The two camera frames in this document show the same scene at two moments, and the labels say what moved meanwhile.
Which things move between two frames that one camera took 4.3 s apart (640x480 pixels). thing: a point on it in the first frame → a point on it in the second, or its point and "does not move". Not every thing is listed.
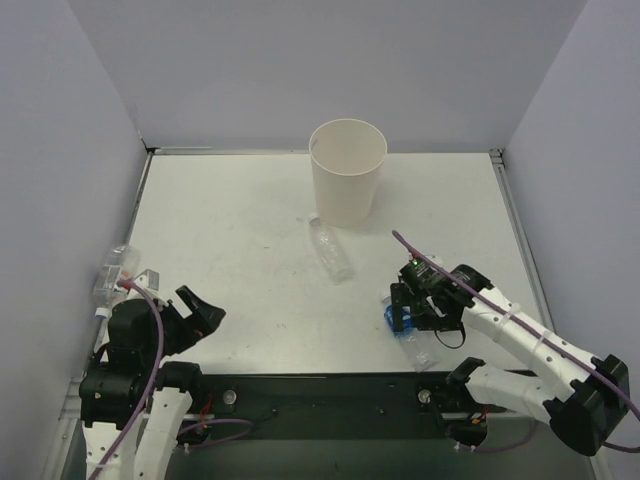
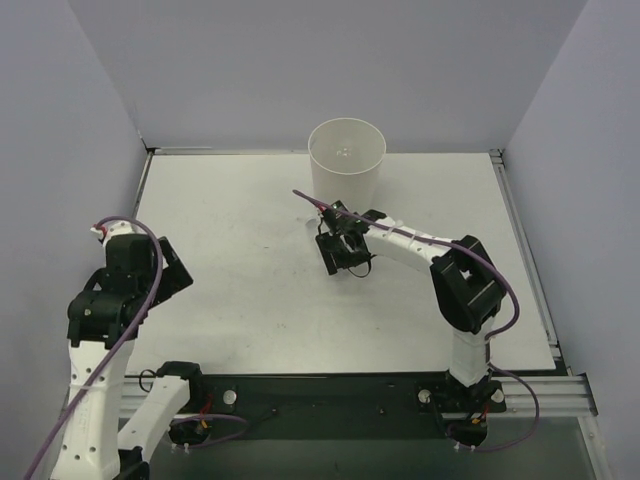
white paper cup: (347, 161) does not move
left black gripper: (182, 326) → (176, 268)
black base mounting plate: (410, 405) does not move
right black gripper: (417, 308) → (335, 250)
